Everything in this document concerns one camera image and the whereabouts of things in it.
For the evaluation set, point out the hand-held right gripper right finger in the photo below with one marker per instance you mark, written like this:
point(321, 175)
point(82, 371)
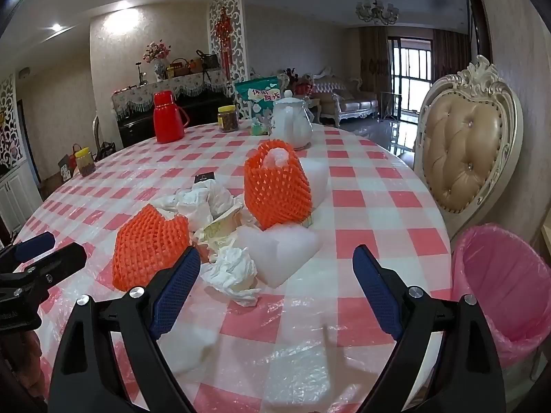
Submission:
point(379, 292)

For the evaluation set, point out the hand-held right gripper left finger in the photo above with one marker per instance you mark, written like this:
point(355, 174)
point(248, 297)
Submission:
point(176, 292)

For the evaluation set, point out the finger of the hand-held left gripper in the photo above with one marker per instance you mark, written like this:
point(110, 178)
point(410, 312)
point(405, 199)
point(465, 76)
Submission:
point(34, 244)
point(60, 260)

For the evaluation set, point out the orange foam fruit net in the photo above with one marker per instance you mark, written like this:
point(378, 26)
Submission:
point(275, 193)
point(146, 245)

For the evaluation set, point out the white tissue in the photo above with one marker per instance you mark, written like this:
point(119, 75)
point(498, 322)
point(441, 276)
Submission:
point(232, 273)
point(193, 202)

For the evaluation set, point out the white foam block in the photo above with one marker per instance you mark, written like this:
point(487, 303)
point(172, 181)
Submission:
point(316, 180)
point(280, 254)

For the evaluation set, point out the small black box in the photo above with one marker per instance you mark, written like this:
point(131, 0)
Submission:
point(204, 177)

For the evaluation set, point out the pink lined trash bin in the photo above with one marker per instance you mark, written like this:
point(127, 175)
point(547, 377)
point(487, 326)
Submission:
point(503, 292)

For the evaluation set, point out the person's left hand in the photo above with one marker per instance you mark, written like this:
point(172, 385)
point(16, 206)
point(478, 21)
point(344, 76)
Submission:
point(23, 361)

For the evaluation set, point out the white cabinet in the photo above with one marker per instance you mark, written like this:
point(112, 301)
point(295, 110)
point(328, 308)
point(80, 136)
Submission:
point(13, 198)

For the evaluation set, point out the pink checkered tablecloth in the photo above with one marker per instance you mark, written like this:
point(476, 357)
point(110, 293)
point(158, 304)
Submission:
point(353, 206)

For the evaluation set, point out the yellow lid glass jar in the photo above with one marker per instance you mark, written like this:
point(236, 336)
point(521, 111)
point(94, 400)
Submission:
point(85, 162)
point(227, 119)

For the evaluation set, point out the cream tufted dining chair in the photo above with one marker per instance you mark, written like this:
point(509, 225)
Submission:
point(465, 150)

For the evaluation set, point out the red thermos jug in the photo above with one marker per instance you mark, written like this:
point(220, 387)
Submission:
point(168, 116)

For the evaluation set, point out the floral lace piano cover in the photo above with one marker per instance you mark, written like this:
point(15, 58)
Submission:
point(137, 94)

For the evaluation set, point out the black upright piano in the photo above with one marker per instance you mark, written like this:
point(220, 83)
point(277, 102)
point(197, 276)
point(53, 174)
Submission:
point(202, 112)

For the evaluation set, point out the small green packet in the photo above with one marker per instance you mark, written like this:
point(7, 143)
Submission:
point(261, 127)

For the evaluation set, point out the white teapot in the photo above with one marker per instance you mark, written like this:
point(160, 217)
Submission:
point(297, 124)

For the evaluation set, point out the metal drying rack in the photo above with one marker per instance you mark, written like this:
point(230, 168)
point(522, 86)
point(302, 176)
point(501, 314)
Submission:
point(389, 105)

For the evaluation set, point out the carved pink sofa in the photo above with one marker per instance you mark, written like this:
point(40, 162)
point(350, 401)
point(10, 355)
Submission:
point(353, 103)

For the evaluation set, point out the small metal stand ornament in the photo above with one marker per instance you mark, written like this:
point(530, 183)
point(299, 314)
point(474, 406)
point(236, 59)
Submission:
point(140, 75)

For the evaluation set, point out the green snack bag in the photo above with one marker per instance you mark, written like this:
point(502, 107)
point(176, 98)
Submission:
point(258, 94)

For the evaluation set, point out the red gift bag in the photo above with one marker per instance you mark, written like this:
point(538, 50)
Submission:
point(303, 88)

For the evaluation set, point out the balcony window door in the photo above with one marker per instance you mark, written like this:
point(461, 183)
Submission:
point(409, 73)

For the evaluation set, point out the vase of pink flowers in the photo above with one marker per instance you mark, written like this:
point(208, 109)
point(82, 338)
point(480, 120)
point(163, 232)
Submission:
point(157, 58)

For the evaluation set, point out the brown wicker basket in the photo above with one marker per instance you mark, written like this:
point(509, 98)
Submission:
point(180, 68)

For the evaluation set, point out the brown patterned curtain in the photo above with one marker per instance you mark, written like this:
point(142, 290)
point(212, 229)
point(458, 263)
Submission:
point(450, 56)
point(373, 60)

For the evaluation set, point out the dark handbag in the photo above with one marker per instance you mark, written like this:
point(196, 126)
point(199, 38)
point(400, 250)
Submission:
point(209, 60)

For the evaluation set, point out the white lattice partition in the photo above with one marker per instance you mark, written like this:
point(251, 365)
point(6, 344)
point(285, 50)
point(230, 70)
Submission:
point(239, 43)

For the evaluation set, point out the chandelier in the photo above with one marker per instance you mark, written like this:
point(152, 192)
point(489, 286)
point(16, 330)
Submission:
point(376, 10)

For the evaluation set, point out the red knot wall hanging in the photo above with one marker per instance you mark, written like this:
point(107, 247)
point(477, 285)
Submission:
point(224, 30)

